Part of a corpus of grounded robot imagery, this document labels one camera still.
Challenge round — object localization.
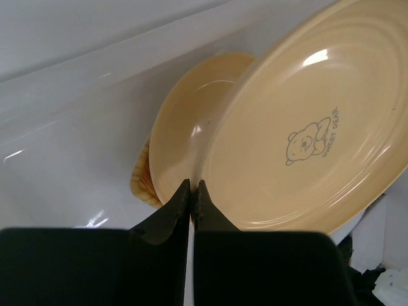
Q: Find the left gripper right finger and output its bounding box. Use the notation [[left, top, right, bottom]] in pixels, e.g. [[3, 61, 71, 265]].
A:
[[193, 180, 354, 305]]

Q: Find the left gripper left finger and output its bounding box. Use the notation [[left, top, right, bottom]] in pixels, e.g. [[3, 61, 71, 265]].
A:
[[1, 180, 191, 305]]

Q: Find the woven bamboo basket tray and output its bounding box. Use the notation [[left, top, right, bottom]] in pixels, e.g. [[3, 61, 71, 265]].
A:
[[129, 135, 163, 209]]

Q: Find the yellow plate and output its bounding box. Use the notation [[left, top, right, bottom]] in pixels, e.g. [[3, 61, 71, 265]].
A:
[[149, 52, 255, 204], [200, 1, 407, 233]]

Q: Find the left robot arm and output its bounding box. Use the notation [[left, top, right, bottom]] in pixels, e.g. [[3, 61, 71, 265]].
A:
[[1, 180, 382, 305]]

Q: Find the clear plastic bin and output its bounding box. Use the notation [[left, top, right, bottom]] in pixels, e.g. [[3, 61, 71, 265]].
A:
[[1, 1, 338, 296]]

